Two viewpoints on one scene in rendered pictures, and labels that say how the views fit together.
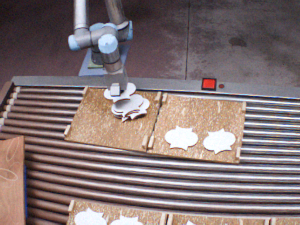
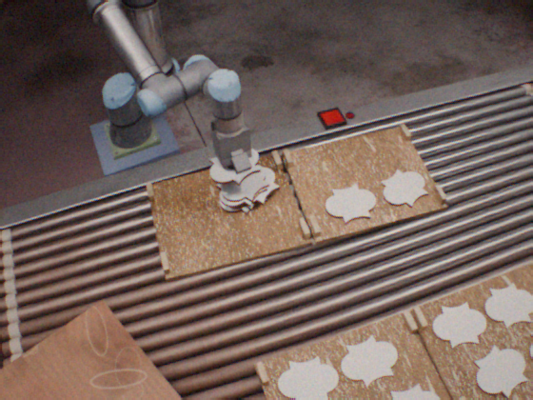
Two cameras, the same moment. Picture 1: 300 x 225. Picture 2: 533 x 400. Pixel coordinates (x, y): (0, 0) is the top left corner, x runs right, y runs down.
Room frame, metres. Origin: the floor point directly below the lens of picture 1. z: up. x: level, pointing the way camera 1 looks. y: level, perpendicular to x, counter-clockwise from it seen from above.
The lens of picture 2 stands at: (0.19, 0.70, 2.33)
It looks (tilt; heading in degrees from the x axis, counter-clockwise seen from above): 50 degrees down; 326
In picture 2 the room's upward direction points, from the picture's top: 5 degrees counter-clockwise
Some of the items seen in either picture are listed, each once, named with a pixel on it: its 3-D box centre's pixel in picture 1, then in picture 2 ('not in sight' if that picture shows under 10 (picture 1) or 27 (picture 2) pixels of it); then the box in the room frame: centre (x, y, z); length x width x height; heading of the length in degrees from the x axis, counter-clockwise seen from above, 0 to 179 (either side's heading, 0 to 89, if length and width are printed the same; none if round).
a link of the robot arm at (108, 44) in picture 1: (109, 48); (224, 93); (1.21, 0.12, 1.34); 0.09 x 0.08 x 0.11; 177
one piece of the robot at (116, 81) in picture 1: (114, 79); (233, 145); (1.19, 0.12, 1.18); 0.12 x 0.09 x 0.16; 168
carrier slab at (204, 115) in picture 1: (200, 127); (363, 180); (1.04, -0.21, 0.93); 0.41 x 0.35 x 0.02; 67
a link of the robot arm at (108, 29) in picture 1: (105, 36); (199, 77); (1.31, 0.13, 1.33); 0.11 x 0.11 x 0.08; 87
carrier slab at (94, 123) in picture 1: (113, 117); (224, 213); (1.20, 0.18, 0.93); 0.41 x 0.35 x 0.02; 68
